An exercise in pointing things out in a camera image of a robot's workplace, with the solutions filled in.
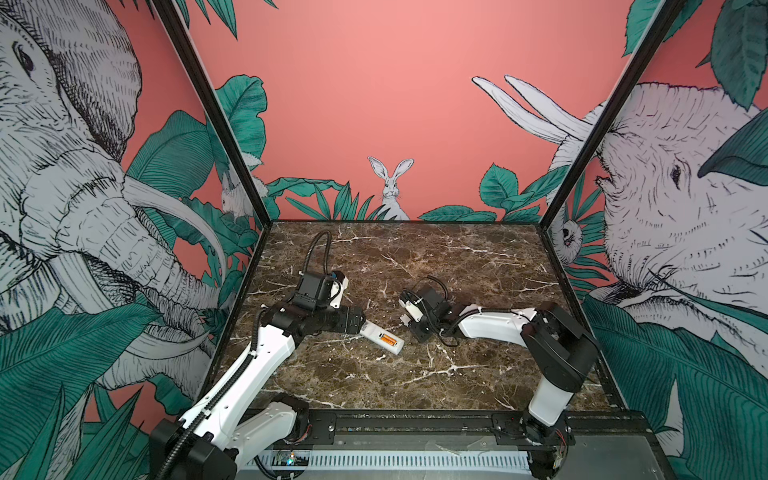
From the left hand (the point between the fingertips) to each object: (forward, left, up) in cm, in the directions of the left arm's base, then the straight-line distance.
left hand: (350, 312), depth 78 cm
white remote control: (0, -6, -14) cm, 15 cm away
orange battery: (-2, -10, -15) cm, 18 cm away
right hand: (+3, -17, -14) cm, 22 cm away
